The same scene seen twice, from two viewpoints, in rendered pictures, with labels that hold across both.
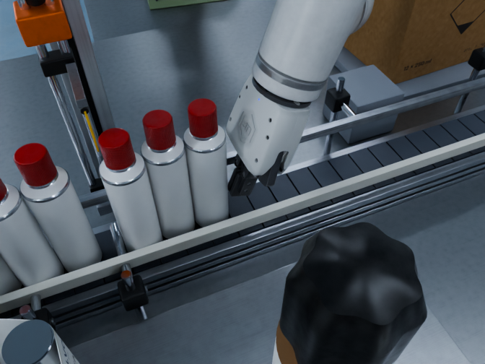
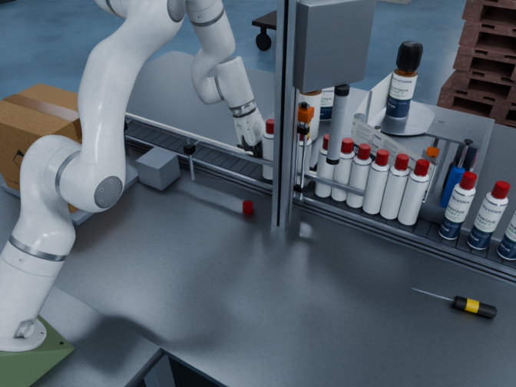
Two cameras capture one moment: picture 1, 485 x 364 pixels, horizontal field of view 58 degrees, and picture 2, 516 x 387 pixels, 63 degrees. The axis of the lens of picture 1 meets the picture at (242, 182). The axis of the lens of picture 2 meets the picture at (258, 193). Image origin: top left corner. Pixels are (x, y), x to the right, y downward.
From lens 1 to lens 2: 147 cm
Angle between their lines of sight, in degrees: 81
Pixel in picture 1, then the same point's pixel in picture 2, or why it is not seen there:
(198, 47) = (125, 273)
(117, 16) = (102, 368)
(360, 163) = (203, 155)
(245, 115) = (254, 127)
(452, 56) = not seen: hidden behind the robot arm
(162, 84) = (186, 263)
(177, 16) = (77, 319)
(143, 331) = not seen: hidden behind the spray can
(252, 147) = (262, 127)
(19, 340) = (361, 116)
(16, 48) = not seen: outside the picture
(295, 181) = (230, 165)
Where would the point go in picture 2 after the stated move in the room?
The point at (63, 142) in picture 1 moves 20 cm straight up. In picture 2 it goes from (275, 269) to (276, 213)
